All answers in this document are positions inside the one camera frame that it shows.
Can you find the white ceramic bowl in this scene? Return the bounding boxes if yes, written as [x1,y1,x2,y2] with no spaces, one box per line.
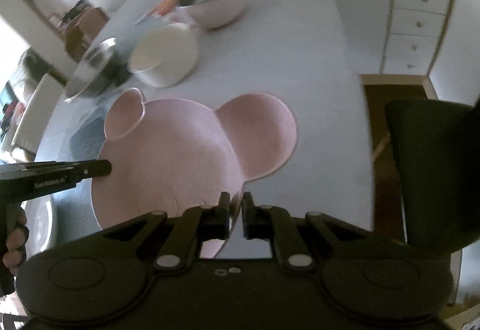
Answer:
[128,22,199,88]

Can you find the pink bear-shaped plate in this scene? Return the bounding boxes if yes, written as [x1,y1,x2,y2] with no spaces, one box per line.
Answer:
[89,87,299,259]

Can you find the person's left hand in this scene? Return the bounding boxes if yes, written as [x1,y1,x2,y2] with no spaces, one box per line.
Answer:
[2,207,29,276]

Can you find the large steel bowl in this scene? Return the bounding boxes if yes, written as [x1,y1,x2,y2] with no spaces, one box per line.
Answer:
[64,37,131,103]

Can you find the wooden chair with pink towel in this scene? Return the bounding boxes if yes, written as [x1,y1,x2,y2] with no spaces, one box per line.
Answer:
[64,8,109,62]

